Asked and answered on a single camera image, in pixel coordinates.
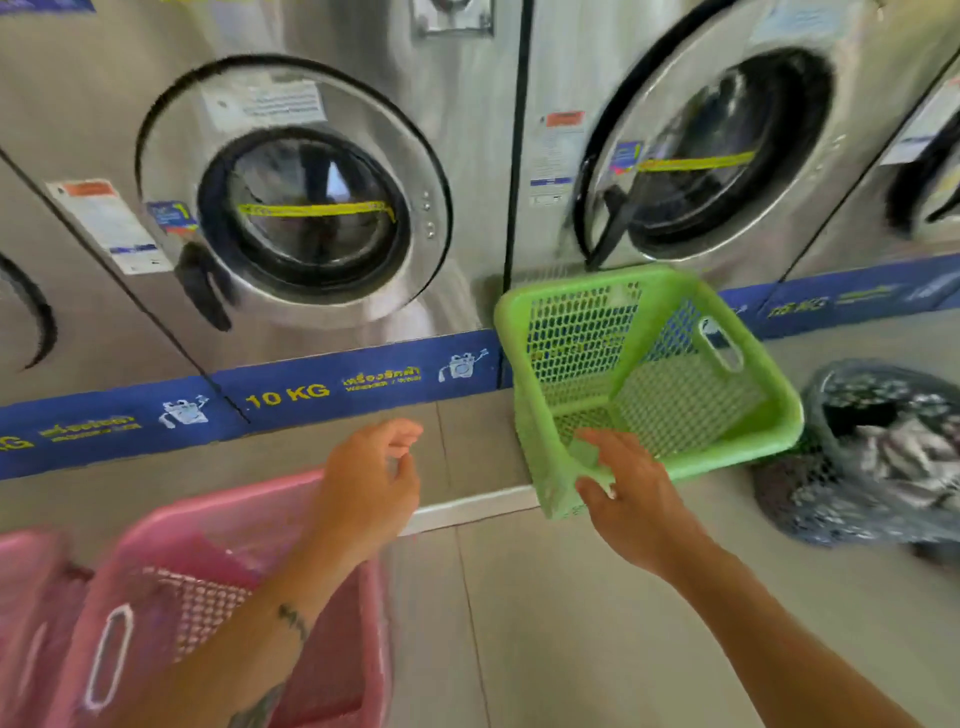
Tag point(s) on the person's right hand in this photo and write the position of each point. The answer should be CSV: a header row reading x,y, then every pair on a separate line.
x,y
645,517

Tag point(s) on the person's left hand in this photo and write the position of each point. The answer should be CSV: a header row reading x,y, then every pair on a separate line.
x,y
367,495

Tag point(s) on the green plastic laundry basket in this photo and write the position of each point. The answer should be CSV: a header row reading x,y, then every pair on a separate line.
x,y
712,459

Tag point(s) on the pink plastic laundry basket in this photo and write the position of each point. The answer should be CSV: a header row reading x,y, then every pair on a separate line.
x,y
30,600
352,637

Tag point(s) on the grey patterned laundry basket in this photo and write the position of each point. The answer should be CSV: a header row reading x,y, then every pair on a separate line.
x,y
825,517

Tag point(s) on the large steel washing machine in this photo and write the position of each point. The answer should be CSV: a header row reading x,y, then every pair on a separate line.
x,y
847,225
555,60

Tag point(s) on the large round washing machine door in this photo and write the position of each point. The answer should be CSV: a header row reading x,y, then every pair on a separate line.
x,y
847,172
937,187

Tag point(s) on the person's right forearm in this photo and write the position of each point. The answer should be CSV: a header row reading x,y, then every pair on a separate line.
x,y
787,660

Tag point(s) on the person's left forearm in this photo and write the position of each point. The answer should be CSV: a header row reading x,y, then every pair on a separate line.
x,y
240,645

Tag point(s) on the pile of clothes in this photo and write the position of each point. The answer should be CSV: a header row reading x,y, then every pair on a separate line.
x,y
900,450

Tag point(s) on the steel coin lock panel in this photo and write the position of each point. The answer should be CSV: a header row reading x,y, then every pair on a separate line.
x,y
450,19

